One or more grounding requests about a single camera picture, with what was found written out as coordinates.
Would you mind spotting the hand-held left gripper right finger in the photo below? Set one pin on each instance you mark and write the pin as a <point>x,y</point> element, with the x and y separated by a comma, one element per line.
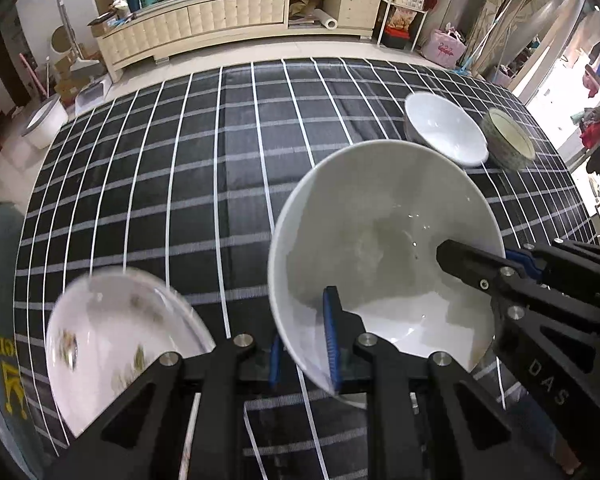
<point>332,340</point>

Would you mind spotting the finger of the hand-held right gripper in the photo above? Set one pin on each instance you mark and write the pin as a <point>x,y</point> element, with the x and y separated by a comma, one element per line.
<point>480,270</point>
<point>570,260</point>

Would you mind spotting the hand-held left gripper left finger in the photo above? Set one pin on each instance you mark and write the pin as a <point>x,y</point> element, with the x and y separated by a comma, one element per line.
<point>275,365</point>

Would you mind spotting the plain white bowl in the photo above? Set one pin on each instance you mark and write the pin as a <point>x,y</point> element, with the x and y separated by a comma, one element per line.
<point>380,240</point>

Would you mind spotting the green floral white plate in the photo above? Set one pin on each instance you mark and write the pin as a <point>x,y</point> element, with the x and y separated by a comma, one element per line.
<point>105,320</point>

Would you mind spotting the green patterned bowl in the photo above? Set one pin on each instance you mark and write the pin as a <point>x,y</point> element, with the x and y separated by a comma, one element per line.
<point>510,135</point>

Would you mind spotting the light blue bowl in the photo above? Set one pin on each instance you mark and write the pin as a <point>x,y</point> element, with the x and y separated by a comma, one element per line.
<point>445,127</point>

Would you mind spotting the black white checked tablecloth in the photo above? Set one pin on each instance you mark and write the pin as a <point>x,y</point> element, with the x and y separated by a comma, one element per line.
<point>180,185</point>

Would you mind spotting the pink gift bag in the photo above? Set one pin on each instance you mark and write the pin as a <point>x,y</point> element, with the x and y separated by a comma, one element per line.
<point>442,47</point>

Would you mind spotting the beige arched board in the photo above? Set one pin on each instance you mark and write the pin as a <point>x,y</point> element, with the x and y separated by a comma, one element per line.
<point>555,15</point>

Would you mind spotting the beige patterned curtain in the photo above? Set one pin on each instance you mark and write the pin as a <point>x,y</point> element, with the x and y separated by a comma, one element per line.
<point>485,10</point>

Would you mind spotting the grey cushion yellow print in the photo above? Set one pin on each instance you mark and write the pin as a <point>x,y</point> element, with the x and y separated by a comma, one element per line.
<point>0,310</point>

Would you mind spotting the white paper roll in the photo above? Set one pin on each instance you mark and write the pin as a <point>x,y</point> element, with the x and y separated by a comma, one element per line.
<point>326,17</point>

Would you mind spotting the grey dustpan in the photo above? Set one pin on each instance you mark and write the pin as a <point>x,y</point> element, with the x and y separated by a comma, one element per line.
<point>92,92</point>

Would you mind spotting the white plastic bucket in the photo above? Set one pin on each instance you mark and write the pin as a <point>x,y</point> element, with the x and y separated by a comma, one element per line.
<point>47,122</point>

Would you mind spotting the cardboard boxes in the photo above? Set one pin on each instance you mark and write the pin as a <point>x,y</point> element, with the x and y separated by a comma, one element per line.
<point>70,85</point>

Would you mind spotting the cream tv cabinet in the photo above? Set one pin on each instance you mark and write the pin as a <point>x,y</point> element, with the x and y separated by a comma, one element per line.
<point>205,15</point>

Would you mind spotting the white stick mop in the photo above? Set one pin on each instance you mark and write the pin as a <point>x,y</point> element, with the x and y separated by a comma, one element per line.
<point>65,20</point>

